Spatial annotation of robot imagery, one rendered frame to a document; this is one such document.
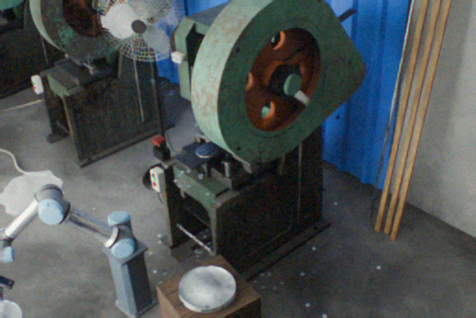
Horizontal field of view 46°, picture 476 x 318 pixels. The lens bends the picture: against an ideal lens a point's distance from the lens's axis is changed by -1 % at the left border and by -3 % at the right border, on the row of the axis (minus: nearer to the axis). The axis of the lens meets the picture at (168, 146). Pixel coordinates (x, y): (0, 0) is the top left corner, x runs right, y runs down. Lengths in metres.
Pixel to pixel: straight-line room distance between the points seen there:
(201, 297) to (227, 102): 1.02
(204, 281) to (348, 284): 0.95
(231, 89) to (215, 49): 0.18
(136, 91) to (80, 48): 0.81
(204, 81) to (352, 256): 1.70
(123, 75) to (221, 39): 2.21
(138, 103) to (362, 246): 2.13
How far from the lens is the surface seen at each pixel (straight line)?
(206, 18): 2.99
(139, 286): 3.25
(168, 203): 3.49
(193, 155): 3.16
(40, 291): 3.67
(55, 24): 3.93
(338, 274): 3.56
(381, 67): 3.77
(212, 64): 2.42
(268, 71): 2.64
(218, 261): 3.12
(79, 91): 4.40
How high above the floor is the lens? 2.54
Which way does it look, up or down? 33 degrees down
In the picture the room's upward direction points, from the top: 7 degrees counter-clockwise
